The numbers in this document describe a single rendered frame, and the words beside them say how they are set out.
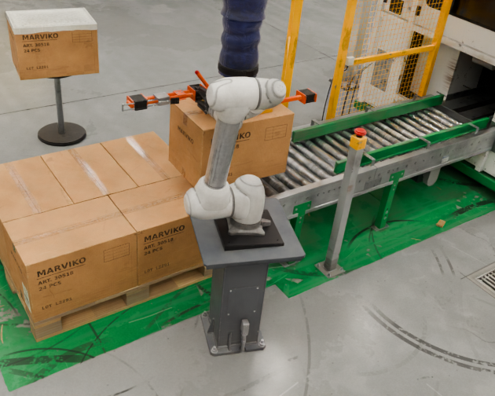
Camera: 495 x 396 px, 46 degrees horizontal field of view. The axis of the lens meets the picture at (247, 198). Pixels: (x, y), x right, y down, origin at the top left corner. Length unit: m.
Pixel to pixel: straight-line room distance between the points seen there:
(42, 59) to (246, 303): 2.59
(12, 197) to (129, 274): 0.80
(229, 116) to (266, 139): 1.02
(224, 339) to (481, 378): 1.45
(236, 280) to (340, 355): 0.81
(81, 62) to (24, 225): 1.87
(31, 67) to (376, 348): 3.19
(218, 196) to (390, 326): 1.53
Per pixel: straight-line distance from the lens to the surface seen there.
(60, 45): 4.81
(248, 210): 2.82
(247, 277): 3.04
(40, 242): 3.25
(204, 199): 2.70
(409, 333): 3.73
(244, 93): 2.38
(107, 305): 3.60
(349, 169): 3.54
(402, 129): 4.72
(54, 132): 5.34
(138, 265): 3.42
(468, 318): 3.99
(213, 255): 2.79
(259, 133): 3.36
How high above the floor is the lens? 2.54
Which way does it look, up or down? 34 degrees down
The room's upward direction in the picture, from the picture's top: 6 degrees clockwise
